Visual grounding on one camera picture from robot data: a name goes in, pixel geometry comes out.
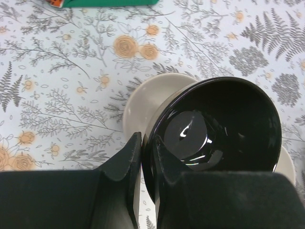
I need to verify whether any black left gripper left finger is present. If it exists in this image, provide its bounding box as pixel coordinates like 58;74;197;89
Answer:
0;132;142;229

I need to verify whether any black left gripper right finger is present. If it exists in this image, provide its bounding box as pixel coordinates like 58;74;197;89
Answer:
153;136;305;229

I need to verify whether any orange bowl black inside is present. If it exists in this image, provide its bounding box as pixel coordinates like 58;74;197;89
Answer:
142;77;282;198

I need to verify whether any cream plain bowl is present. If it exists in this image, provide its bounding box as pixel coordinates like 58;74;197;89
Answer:
123;73;295;183

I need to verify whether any floral patterned table mat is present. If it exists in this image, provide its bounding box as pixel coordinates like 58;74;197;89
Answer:
0;0;305;229

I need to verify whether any green folded cloth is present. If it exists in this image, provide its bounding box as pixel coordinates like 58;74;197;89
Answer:
47;0;158;8

